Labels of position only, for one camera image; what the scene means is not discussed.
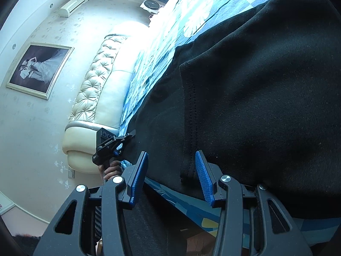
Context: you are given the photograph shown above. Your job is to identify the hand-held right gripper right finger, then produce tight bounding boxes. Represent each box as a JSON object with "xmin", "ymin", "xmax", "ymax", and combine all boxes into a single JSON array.
[{"xmin": 195, "ymin": 151, "xmax": 313, "ymax": 256}]

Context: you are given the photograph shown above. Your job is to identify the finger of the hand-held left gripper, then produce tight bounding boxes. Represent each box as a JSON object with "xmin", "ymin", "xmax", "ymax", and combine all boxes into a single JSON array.
[{"xmin": 114, "ymin": 129, "xmax": 137, "ymax": 155}]

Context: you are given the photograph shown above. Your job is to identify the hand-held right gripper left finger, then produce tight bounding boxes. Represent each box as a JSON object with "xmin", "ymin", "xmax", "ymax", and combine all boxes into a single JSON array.
[{"xmin": 33, "ymin": 151, "xmax": 149, "ymax": 256}]

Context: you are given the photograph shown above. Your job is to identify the black studded pants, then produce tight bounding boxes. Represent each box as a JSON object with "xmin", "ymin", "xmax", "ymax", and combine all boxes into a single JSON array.
[{"xmin": 121, "ymin": 0, "xmax": 341, "ymax": 220}]

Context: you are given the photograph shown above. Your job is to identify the person's left hand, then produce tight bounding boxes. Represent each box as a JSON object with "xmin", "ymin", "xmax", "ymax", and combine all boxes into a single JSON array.
[{"xmin": 97, "ymin": 160, "xmax": 123, "ymax": 183}]

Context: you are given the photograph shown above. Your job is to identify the person's dark clothing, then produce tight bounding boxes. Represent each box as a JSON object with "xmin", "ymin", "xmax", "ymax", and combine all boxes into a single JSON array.
[{"xmin": 121, "ymin": 185, "xmax": 221, "ymax": 256}]

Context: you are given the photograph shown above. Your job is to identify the cream tufted headboard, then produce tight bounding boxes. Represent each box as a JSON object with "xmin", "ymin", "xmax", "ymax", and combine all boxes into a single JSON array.
[{"xmin": 62, "ymin": 21, "xmax": 160, "ymax": 174}]

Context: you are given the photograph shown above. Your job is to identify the blue patterned bedsheet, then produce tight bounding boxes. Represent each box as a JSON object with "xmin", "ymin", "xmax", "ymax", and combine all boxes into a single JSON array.
[{"xmin": 118, "ymin": 0, "xmax": 341, "ymax": 248}]

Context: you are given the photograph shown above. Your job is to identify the white box fan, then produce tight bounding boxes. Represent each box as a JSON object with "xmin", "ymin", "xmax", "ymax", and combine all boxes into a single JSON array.
[{"xmin": 140, "ymin": 0, "xmax": 160, "ymax": 15}]

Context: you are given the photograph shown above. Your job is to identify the white air conditioner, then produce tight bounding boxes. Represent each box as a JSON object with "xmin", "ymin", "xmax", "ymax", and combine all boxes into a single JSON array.
[{"xmin": 59, "ymin": 0, "xmax": 89, "ymax": 18}]

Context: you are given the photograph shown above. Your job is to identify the framed wall photograph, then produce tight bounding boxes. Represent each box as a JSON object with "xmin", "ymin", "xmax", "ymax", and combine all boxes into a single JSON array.
[{"xmin": 6, "ymin": 42, "xmax": 75, "ymax": 100}]

